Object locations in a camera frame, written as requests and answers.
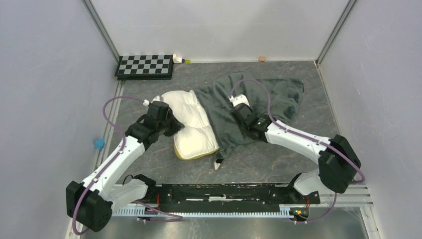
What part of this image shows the zebra striped pillowcase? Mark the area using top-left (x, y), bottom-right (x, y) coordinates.
top-left (193, 72), bottom-right (304, 165)

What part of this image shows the white pillow with yellow edge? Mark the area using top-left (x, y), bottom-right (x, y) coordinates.
top-left (161, 90), bottom-right (219, 160)

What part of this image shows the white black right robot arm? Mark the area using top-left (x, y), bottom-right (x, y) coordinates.
top-left (230, 103), bottom-right (361, 203)

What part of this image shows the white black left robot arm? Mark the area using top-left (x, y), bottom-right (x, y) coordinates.
top-left (65, 101), bottom-right (182, 236)

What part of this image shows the black white checkerboard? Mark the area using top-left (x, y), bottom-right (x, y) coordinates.
top-left (114, 54), bottom-right (174, 80)

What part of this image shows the small cream toy block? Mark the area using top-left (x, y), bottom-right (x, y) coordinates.
top-left (172, 54), bottom-right (191, 64)

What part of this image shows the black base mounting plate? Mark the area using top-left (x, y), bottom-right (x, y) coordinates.
top-left (141, 183), bottom-right (320, 213)

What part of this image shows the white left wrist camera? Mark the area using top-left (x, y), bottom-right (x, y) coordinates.
top-left (143, 95), bottom-right (163, 107)

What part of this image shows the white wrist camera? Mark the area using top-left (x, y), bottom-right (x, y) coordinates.
top-left (229, 94), bottom-right (250, 107)
top-left (143, 95), bottom-right (163, 107)

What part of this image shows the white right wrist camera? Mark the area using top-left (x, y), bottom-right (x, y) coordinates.
top-left (229, 94), bottom-right (250, 107)

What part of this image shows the blue clip on wall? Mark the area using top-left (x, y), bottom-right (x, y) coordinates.
top-left (94, 138), bottom-right (105, 151)

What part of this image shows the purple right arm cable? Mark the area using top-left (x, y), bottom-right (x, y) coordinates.
top-left (229, 78), bottom-right (366, 225)

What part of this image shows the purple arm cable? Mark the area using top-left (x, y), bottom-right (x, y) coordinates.
top-left (229, 78), bottom-right (366, 225)
top-left (71, 96), bottom-right (185, 236)

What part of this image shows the light blue cable comb strip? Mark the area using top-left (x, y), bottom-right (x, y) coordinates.
top-left (113, 205), bottom-right (294, 219)

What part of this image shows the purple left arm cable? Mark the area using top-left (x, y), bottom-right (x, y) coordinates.
top-left (71, 96), bottom-right (185, 236)

